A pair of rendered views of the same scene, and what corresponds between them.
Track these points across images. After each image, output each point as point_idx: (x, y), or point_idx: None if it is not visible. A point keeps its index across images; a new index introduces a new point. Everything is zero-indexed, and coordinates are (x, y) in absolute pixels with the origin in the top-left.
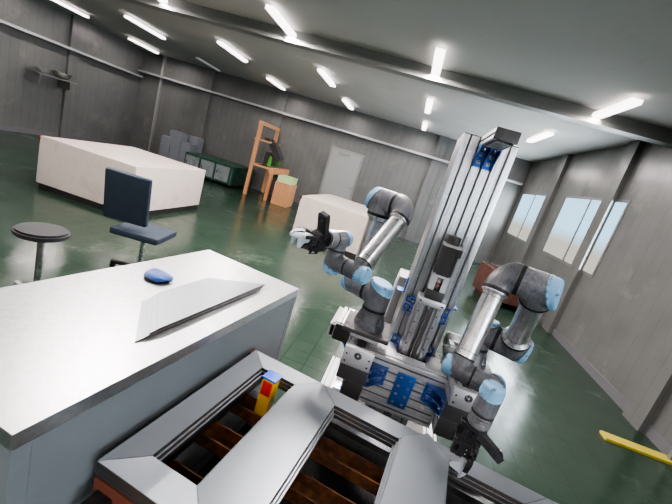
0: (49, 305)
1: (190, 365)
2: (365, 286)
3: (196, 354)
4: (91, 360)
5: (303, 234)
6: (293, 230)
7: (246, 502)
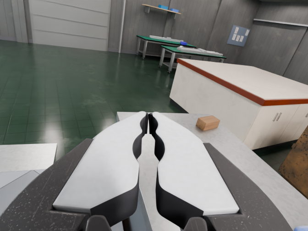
0: (220, 148)
1: (137, 213)
2: None
3: (140, 212)
4: (150, 138)
5: (108, 128)
6: (165, 116)
7: (12, 195)
